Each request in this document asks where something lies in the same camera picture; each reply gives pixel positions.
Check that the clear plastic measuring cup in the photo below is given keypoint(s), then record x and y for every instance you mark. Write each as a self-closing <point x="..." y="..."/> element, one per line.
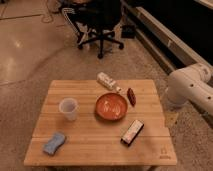
<point x="68" y="107"/>

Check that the black white board eraser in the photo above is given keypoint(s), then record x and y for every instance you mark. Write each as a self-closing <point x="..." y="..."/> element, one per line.
<point x="132" y="132"/>

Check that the small black box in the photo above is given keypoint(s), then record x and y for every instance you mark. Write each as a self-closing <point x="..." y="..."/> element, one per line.
<point x="128" y="31"/>

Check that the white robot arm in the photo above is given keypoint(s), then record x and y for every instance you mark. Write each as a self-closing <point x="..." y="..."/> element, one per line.
<point x="190" y="84"/>

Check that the white glue bottle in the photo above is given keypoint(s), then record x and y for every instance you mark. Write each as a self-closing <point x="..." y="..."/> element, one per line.
<point x="108" y="82"/>

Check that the orange ceramic bowl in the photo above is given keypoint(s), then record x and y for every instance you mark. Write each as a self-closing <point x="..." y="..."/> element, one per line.
<point x="111" y="106"/>

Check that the black office chair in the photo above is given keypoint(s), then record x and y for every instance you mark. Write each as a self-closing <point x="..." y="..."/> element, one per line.
<point x="93" y="20"/>

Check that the blue sponge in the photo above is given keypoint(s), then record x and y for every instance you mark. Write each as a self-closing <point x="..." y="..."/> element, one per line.
<point x="54" y="143"/>

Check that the wooden table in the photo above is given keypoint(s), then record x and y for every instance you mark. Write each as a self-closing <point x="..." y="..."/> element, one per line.
<point x="92" y="141"/>

